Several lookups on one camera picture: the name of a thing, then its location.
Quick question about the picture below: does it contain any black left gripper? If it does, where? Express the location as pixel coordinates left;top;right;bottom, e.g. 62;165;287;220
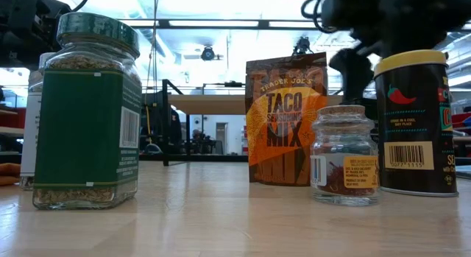
0;0;73;68

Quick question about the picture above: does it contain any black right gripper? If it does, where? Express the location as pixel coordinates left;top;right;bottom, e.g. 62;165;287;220
319;0;471;102

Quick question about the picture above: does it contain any black can yellow lid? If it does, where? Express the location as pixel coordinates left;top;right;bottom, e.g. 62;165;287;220
373;49;460;198

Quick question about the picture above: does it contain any taco seasoning mix pouch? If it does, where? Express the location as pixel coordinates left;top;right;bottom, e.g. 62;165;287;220
245;52;328;187

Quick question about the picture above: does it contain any white lid spice jar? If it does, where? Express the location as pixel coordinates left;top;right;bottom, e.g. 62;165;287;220
20;52;57;191

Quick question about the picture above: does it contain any small cork lid saffron jar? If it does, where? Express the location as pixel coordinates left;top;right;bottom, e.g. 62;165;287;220
309;105;380;207

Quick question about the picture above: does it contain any green lid glass herb jar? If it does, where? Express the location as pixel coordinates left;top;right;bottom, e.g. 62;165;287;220
32;12;143;211

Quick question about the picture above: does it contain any red background furniture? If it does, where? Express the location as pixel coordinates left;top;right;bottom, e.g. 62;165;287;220
0;108;26;130

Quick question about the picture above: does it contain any black round ceiling fixture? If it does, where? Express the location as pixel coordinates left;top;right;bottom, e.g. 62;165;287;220
200;46;217;62

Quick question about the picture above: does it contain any Yellowstone waterfall book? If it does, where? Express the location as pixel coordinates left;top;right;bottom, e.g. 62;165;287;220
455;164;471;180

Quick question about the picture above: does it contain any person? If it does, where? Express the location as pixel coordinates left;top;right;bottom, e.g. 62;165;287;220
190;128;216;155
167;108;184;155

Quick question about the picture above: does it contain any black overhead camera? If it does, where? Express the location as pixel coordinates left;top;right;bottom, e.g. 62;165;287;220
292;35;314;56

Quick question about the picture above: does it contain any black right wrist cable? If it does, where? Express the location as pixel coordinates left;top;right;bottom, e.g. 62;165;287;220
300;0;334;34

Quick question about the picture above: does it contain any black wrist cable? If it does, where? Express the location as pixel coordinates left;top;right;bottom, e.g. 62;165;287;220
71;0;93;13
300;0;334;34

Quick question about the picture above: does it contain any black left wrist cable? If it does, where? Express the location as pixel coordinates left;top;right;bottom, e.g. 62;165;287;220
71;0;93;13

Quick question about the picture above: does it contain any black overhead frame beam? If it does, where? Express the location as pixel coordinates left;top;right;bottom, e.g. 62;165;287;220
121;18;325;30

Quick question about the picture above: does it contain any yellow cable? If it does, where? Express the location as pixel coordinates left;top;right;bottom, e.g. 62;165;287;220
145;105;152;146

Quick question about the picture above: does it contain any black metal table frame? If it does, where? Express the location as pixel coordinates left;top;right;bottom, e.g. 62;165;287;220
138;153;251;163

